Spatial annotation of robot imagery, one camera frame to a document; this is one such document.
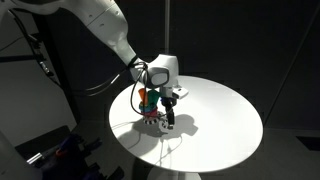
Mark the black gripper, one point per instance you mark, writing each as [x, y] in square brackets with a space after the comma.
[168, 104]

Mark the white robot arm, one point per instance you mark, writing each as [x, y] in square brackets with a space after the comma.
[106, 26]

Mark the grey vertical pole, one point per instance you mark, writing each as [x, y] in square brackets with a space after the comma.
[167, 26]

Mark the silver aluminium extrusion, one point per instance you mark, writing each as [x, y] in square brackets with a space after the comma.
[35, 158]

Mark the black mounting bar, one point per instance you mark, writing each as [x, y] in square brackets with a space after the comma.
[20, 59]

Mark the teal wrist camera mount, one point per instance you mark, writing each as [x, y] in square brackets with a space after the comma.
[154, 98]

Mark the orange stacking stand post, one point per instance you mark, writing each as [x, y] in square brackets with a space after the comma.
[143, 96]

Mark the white table pedestal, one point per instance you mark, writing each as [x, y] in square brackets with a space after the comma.
[173, 174]

